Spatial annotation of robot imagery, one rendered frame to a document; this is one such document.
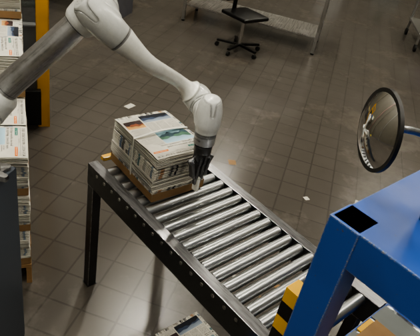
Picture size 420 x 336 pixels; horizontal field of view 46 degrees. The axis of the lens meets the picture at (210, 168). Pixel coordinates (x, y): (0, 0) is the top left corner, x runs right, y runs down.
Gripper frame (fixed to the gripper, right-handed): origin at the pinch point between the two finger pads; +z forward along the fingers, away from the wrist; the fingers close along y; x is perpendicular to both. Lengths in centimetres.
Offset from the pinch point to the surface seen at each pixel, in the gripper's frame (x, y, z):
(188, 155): -9.4, -1.5, -8.7
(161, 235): 8.6, 22.7, 13.0
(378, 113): 85, 41, -86
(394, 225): 94, 33, -62
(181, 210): -0.8, 5.3, 13.6
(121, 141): -39.9, 13.0, -2.0
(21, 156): -65, 50, 10
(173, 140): -20.4, -1.1, -10.1
